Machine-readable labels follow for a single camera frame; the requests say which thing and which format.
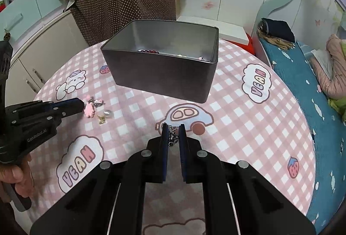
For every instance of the pale pink butterfly sticker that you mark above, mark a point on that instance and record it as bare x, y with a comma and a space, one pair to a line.
208, 5

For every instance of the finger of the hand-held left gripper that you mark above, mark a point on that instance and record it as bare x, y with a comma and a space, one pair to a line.
65, 103
54, 117

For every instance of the beige cloth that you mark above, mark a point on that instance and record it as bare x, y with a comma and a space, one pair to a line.
275, 42

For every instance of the person's left hand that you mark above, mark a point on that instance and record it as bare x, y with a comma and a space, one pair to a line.
16, 175

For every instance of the beige cabinet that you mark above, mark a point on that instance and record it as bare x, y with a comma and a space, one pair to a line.
54, 56

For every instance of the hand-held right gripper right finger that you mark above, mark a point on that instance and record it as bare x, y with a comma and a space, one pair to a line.
183, 154

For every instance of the pink checked tablecloth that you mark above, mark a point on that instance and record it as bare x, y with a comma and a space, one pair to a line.
243, 129

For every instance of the white board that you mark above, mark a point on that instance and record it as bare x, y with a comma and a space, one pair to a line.
232, 32

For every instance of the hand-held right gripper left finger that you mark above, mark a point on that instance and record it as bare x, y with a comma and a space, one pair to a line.
163, 154

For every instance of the red strawberry plush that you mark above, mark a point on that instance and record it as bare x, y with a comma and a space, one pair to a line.
2, 6

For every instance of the grey metal tin box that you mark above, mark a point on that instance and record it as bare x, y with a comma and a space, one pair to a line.
162, 81

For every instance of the white pillow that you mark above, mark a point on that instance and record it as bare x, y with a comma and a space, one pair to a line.
323, 58

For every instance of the teal candy print bed sheet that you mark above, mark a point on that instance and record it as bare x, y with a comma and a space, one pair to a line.
310, 121

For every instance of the pearl gold brooch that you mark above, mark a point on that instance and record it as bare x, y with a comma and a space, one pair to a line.
108, 114

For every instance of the brown polka dot cloth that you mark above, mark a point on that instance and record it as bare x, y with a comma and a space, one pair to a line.
121, 0

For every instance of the small butterfly sticker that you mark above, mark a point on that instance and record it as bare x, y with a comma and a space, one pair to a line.
318, 22

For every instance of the pink padded jacket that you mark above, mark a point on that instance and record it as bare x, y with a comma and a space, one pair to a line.
335, 73

